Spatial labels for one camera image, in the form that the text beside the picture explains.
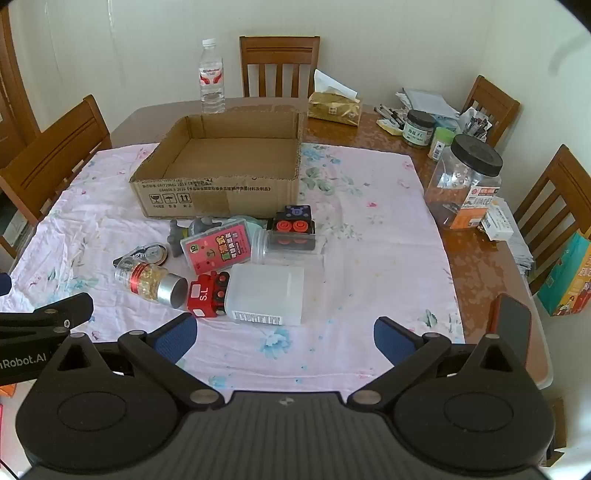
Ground bag of pens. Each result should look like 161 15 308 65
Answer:
458 106 493 138

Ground small green-capped bottle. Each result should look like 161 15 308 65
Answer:
428 127 457 161

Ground capsule bottle with silver cap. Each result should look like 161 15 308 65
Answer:
115 260 188 308

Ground wooden chair back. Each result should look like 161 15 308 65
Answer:
239 35 321 99

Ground pile of white papers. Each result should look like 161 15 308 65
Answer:
394 88 461 121

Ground clear plastic jar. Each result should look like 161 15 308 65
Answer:
249 228 320 267

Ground black toy train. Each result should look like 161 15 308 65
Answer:
267 203 317 253

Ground red toy train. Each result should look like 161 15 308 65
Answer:
187 271 230 319

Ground golden tissue pack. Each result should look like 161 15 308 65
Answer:
307 69 364 126

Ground grey elephant toy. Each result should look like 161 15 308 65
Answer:
167 216 223 257

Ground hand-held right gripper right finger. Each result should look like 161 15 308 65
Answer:
347 316 529 409

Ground bunch of pens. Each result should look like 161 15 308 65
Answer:
373 103 408 130

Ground small white box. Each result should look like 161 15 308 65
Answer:
480 198 516 241

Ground white plastic bottle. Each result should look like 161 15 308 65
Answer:
225 263 306 326

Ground large clear jar black lid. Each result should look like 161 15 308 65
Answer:
424 134 503 230

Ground pink floral tablecloth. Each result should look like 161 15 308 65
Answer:
0 142 466 403

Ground dark green jar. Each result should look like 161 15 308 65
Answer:
403 110 437 150

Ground red card box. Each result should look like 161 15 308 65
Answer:
180 222 253 273

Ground wooden slat-back chair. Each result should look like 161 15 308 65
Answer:
462 76 521 148
0 95 113 260
512 144 591 296

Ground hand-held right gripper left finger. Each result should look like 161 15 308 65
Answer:
44 313 225 409

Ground phone in orange case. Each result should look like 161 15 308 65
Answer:
488 292 533 370

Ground stack of leaflets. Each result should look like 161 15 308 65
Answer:
507 228 537 274

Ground correction tape dispenser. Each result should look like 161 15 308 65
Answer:
113 244 168 269

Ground cardboard box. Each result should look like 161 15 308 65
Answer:
128 112 305 220

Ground colourful paper bag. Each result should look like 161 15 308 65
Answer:
537 232 591 317

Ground clear plastic water bottle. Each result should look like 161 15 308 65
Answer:
198 39 226 114

